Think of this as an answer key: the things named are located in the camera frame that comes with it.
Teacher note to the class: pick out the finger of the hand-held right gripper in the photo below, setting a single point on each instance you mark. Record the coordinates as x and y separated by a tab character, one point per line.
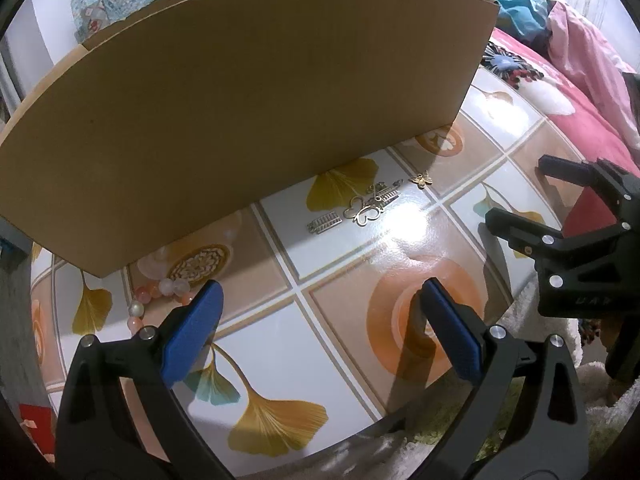
565	169
515	225

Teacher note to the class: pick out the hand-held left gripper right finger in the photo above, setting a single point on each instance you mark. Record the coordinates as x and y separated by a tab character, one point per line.
452	330

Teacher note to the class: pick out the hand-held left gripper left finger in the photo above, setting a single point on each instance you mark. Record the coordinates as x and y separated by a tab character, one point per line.
195	330

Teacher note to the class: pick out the small gold bee charm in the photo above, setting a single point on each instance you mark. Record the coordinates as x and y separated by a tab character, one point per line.
421	179

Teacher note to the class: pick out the silver bar earring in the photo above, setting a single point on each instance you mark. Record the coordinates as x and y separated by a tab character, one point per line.
387	193
324	222

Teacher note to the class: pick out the gold butterfly pendant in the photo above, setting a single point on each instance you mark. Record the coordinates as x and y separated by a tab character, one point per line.
363	210

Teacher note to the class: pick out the brown cardboard box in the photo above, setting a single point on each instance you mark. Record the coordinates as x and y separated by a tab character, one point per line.
225	110

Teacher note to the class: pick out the pink floral bed sheet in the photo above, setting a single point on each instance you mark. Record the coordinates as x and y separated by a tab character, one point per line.
590	125

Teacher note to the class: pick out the ginkgo print tablecloth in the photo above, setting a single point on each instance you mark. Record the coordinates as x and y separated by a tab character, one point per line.
350	340

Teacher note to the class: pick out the pink white blanket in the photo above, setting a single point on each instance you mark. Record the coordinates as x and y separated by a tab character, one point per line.
590	50

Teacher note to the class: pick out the blue cartoon blanket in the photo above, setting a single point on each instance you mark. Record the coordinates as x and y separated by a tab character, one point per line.
515	10

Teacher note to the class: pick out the red paper packet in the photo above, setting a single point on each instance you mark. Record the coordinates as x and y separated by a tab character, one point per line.
37	420

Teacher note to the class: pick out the floral padded panel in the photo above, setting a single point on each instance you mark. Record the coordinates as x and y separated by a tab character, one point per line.
92	15

